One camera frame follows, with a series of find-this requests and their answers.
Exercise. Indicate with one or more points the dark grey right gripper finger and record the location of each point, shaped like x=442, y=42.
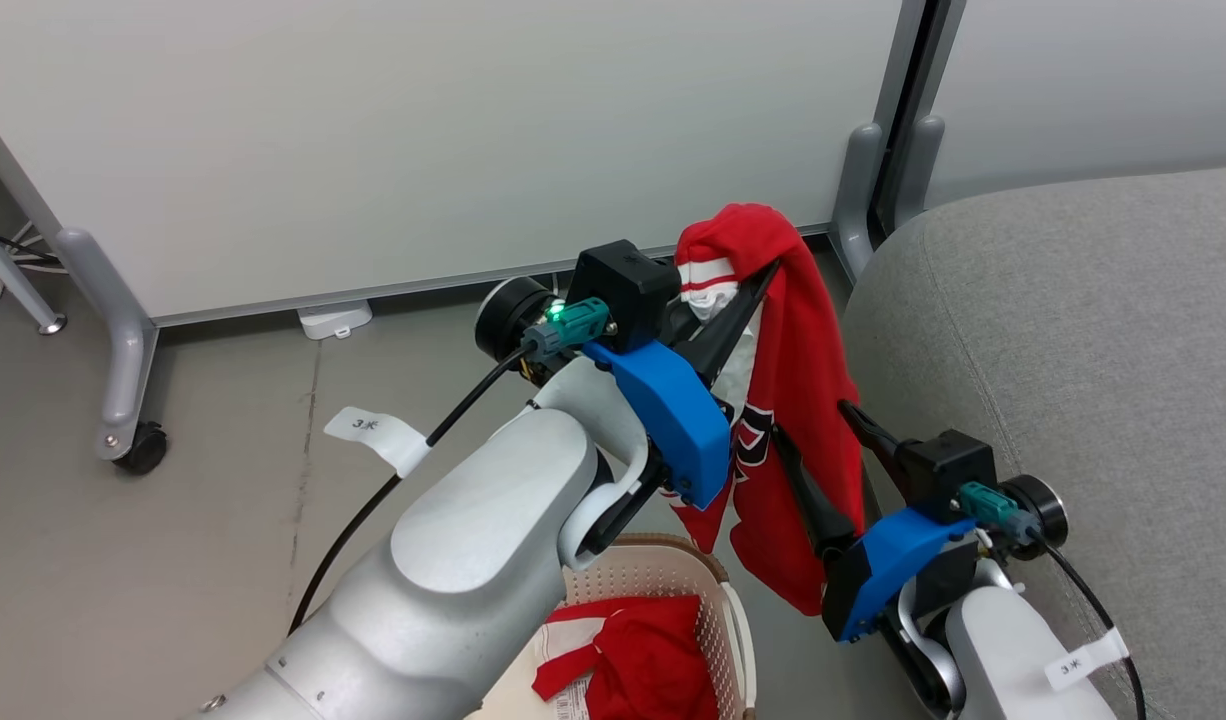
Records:
x=818, y=505
x=878, y=445

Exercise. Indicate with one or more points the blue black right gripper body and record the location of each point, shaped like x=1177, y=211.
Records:
x=898, y=555

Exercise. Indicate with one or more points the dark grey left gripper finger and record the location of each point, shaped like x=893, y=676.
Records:
x=725, y=368
x=735, y=318

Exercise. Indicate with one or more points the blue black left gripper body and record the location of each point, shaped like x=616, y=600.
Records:
x=678, y=410

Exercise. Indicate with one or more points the red shorts with black emblem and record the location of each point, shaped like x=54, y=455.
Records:
x=808, y=350

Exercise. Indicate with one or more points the red white Bulls jersey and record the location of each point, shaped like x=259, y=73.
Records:
x=653, y=655

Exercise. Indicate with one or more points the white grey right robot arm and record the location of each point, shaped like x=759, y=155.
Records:
x=1003, y=650

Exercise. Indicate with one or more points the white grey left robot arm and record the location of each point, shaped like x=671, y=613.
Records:
x=473, y=540

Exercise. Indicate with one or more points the cream perforated laundry basket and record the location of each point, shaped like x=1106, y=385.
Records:
x=718, y=640

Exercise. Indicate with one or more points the printed basket sticker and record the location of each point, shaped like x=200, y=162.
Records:
x=571, y=700

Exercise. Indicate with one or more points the short grey partition leg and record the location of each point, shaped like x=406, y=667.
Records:
x=858, y=190
x=918, y=170

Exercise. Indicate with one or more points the grey fabric sofa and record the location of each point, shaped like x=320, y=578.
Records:
x=1093, y=350

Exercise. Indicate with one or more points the white plastic floor box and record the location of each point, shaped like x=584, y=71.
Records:
x=335, y=318

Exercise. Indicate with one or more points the wide white partition panel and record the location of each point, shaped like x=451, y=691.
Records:
x=423, y=130

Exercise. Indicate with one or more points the narrow white partition panel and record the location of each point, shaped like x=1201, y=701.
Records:
x=1093, y=90

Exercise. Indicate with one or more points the grey partition leg with caster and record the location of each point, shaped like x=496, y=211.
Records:
x=123, y=340

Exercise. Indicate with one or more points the slanted metal table leg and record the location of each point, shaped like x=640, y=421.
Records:
x=13, y=275

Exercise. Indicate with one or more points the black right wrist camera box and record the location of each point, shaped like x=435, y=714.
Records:
x=948, y=470

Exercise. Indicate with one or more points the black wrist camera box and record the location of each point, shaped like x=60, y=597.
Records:
x=948, y=470
x=625, y=285

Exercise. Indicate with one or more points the green right camera connector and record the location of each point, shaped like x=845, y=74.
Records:
x=988, y=505

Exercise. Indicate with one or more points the green camera connector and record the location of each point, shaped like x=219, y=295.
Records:
x=988, y=505
x=578, y=322

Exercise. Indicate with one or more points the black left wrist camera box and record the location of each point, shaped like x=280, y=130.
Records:
x=625, y=285

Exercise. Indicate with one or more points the green left camera connector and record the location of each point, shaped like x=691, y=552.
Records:
x=578, y=322

